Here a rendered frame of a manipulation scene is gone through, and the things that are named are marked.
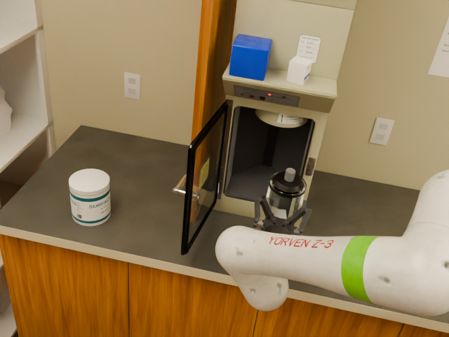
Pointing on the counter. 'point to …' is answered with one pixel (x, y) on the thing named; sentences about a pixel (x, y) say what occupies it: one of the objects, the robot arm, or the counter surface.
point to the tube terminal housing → (290, 35)
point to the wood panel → (212, 59)
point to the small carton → (298, 70)
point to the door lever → (180, 186)
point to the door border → (190, 186)
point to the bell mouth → (284, 121)
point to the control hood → (314, 95)
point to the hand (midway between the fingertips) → (285, 194)
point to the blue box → (250, 57)
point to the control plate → (266, 95)
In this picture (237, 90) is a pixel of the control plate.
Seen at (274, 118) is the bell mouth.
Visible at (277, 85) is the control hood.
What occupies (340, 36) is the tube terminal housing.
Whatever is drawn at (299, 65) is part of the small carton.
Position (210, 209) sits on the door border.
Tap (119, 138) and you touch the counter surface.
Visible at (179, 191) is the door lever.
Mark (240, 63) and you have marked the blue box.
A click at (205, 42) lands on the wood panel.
